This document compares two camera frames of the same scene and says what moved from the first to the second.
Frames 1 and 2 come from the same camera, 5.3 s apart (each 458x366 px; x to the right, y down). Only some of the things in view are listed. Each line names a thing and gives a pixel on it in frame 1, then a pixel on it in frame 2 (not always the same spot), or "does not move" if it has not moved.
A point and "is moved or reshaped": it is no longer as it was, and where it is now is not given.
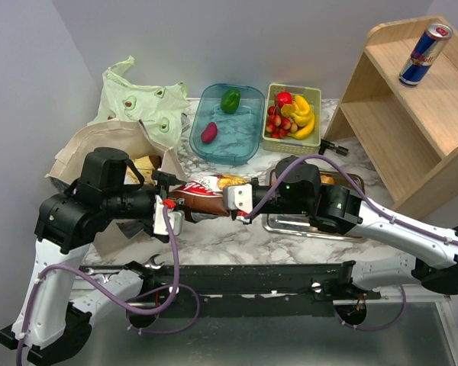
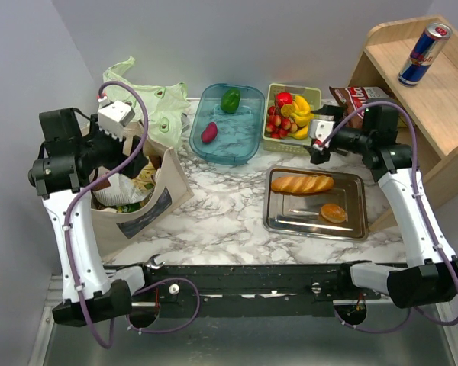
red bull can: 426,52 does not move
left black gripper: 165,181 to 135,166
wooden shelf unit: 407,120 does not move
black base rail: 243,290 does not move
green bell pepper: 230,101 does not move
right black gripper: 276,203 to 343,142
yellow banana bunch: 303,116 does not move
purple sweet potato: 209,133 does not move
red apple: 284,97 does not move
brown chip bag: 203,195 to 353,97
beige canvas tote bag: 130,136 is moved or reshaped
